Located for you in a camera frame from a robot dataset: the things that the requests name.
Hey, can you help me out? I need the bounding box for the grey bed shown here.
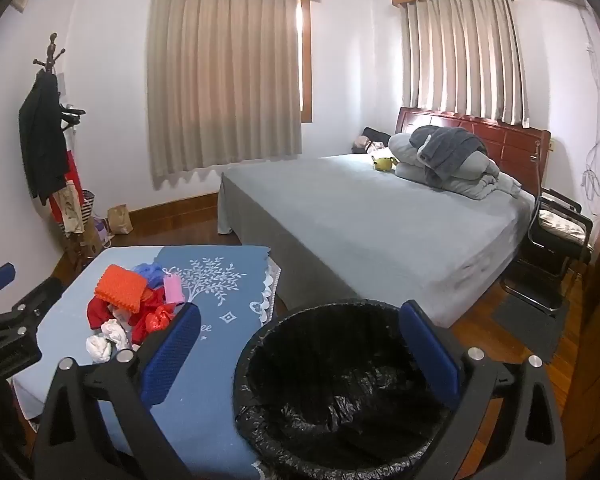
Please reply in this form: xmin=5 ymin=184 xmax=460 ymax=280
xmin=217 ymin=152 xmax=538 ymax=328

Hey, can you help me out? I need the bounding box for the red plastic bag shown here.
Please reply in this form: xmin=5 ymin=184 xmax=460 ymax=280
xmin=145 ymin=307 xmax=174 ymax=334

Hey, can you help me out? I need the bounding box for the patterned seat cushion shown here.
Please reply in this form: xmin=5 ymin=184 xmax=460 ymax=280
xmin=537 ymin=209 xmax=587 ymax=241

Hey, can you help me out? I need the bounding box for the grey pillows and blanket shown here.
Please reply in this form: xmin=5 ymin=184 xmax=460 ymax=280
xmin=389 ymin=132 xmax=523 ymax=202

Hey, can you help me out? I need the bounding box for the purple white bag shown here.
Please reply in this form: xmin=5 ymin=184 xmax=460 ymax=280
xmin=92 ymin=216 xmax=113 ymax=246

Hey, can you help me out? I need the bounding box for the light blue table cover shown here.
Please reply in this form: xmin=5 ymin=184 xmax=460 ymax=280
xmin=11 ymin=249 xmax=161 ymax=423

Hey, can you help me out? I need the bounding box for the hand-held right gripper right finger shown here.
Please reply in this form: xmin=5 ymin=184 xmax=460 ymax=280
xmin=399 ymin=300 xmax=566 ymax=480

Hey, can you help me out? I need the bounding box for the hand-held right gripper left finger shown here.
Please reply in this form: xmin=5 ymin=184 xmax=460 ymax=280
xmin=32 ymin=304 xmax=203 ymax=480

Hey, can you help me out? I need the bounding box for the narrow beige curtain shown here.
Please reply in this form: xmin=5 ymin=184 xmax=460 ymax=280
xmin=401 ymin=0 xmax=526 ymax=128

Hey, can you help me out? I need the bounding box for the red cloth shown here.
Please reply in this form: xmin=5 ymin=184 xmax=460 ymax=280
xmin=86 ymin=291 xmax=181 ymax=347

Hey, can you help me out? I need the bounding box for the brown paper bag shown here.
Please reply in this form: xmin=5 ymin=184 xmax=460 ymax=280
xmin=107 ymin=204 xmax=132 ymax=237

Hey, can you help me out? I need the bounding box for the blue mesh cloth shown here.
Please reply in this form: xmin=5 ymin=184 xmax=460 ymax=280
xmin=132 ymin=261 xmax=173 ymax=291

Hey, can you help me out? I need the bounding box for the orange knitted cloth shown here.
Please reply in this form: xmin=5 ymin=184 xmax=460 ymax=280
xmin=94 ymin=265 xmax=148 ymax=313

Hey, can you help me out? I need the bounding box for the striped bag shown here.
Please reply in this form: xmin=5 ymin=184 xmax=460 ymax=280
xmin=77 ymin=190 xmax=97 ymax=233

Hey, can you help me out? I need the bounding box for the wide beige curtain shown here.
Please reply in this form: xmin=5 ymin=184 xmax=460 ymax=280
xmin=146 ymin=0 xmax=303 ymax=191

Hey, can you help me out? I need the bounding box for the black coat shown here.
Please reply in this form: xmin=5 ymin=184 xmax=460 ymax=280
xmin=19 ymin=70 xmax=71 ymax=206

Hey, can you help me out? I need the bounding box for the pink tag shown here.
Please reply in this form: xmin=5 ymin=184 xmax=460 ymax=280
xmin=164 ymin=274 xmax=186 ymax=306

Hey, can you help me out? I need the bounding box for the wooden coat rack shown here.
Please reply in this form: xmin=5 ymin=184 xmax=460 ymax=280
xmin=32 ymin=32 xmax=106 ymax=271

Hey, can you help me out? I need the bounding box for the red wooden headboard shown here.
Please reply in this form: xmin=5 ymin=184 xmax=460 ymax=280
xmin=395 ymin=106 xmax=552 ymax=196

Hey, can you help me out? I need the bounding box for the black metal chair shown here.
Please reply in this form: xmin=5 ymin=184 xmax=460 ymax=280
xmin=499 ymin=187 xmax=595 ymax=316

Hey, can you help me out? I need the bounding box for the wooden window frame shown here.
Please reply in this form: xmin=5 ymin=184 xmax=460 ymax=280
xmin=296 ymin=0 xmax=315 ymax=123

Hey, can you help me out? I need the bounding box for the beige tote bag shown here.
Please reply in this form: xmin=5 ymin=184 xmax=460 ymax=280
xmin=62 ymin=180 xmax=87 ymax=236

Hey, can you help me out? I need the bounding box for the black-lined trash bin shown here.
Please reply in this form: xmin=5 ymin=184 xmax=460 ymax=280
xmin=232 ymin=299 xmax=476 ymax=480

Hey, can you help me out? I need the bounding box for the dark grey blanket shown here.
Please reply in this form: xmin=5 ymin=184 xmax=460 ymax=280
xmin=410 ymin=126 xmax=488 ymax=188

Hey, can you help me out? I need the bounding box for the dark grey floor mat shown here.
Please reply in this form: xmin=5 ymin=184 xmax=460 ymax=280
xmin=491 ymin=295 xmax=571 ymax=363

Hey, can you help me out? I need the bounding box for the white crumpled tissue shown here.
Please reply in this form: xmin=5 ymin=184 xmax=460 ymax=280
xmin=101 ymin=318 xmax=133 ymax=351
xmin=85 ymin=335 xmax=113 ymax=364

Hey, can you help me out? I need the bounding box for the blue tree-print mat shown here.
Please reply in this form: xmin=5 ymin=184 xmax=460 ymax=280
xmin=100 ymin=245 xmax=283 ymax=480

